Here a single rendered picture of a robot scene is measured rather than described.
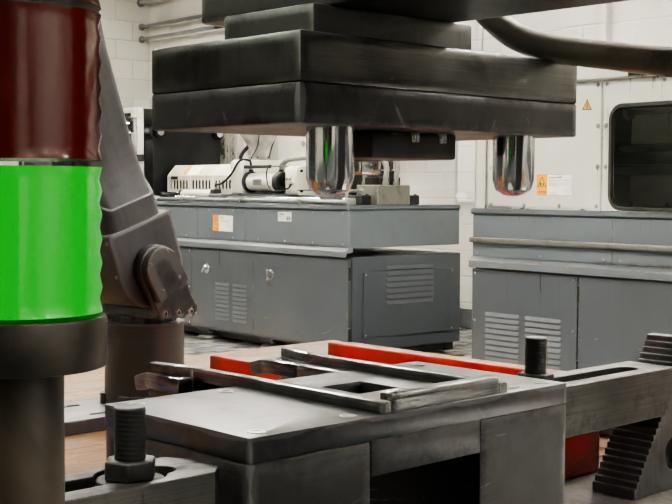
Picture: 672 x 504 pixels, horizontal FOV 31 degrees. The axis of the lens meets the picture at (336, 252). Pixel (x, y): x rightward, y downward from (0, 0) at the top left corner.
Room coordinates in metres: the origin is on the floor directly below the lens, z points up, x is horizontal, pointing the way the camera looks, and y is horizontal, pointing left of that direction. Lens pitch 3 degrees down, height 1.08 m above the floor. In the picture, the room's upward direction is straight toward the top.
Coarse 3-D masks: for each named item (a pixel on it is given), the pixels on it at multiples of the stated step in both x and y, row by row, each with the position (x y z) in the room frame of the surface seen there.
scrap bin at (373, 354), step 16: (336, 352) 0.94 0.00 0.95; (352, 352) 0.93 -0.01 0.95; (368, 352) 0.92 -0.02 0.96; (384, 352) 0.90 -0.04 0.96; (400, 352) 0.89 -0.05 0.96; (224, 368) 0.86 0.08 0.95; (240, 368) 0.84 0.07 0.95; (480, 368) 0.84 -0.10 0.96; (496, 368) 0.83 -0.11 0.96; (512, 368) 0.82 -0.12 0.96; (592, 432) 0.76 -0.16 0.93; (576, 448) 0.75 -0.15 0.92; (592, 448) 0.76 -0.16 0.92; (576, 464) 0.75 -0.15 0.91; (592, 464) 0.76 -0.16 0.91
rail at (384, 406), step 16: (208, 368) 0.60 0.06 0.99; (224, 384) 0.59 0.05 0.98; (240, 384) 0.58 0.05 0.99; (256, 384) 0.57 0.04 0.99; (272, 384) 0.56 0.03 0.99; (288, 384) 0.56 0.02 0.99; (320, 400) 0.54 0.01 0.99; (336, 400) 0.53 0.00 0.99; (352, 400) 0.52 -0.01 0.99; (368, 400) 0.52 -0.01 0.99; (384, 400) 0.51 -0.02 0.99
